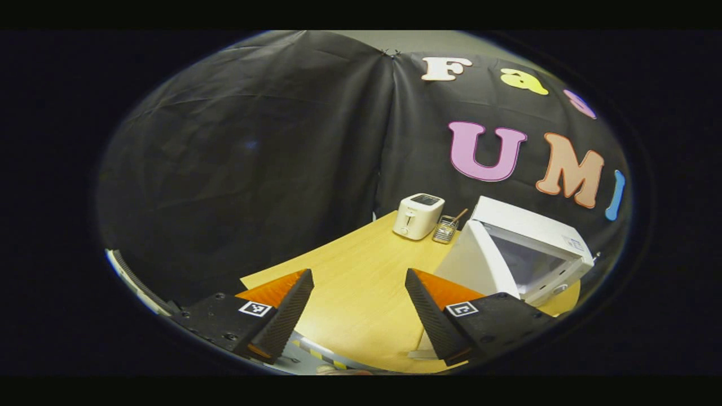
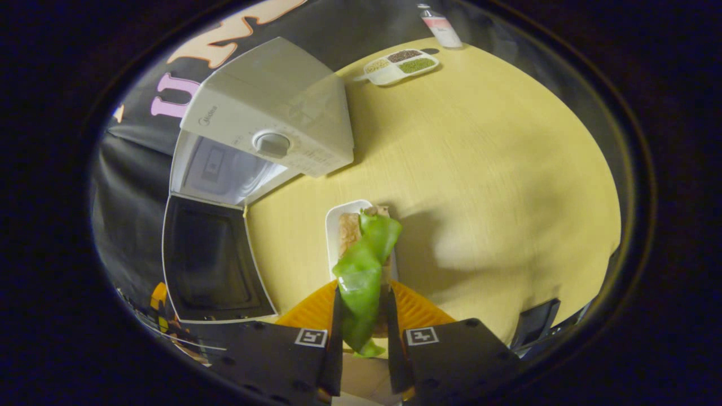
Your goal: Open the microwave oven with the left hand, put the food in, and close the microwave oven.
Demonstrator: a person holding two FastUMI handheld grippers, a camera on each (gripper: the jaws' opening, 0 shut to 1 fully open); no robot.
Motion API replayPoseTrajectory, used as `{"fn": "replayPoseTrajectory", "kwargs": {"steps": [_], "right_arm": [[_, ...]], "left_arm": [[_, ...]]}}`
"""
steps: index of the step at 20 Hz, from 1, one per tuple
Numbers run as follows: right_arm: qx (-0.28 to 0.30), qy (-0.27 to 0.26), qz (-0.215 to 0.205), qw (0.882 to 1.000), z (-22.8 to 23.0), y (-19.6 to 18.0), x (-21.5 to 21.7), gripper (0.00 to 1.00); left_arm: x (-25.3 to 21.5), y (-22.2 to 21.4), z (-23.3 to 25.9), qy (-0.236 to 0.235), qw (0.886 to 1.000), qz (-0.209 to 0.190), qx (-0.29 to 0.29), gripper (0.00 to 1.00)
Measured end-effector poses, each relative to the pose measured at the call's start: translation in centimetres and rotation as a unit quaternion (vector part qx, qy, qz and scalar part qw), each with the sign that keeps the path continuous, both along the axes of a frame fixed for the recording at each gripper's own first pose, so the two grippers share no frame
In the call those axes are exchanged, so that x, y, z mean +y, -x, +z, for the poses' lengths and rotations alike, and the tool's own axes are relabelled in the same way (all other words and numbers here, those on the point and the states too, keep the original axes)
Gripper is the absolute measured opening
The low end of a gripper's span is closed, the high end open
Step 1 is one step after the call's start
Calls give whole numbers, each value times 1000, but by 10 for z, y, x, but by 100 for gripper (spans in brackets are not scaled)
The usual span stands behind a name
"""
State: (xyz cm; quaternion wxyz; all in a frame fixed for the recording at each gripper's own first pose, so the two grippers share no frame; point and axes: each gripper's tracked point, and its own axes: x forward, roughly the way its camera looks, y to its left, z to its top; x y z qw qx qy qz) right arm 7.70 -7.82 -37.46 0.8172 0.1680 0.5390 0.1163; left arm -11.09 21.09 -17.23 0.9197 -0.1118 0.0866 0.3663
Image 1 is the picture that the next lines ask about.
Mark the white microwave oven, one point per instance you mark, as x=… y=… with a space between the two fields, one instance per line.
x=524 y=223

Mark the wooden utensil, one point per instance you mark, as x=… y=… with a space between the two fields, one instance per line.
x=459 y=216

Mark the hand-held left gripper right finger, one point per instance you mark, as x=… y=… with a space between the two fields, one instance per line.
x=431 y=318

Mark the ribbed black strip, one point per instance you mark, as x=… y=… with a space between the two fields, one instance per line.
x=141 y=285

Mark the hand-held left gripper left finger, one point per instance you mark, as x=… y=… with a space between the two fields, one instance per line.
x=287 y=321

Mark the white toaster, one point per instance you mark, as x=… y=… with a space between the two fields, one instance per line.
x=414 y=220

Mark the yellow black striped tape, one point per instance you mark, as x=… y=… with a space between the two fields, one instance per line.
x=321 y=352

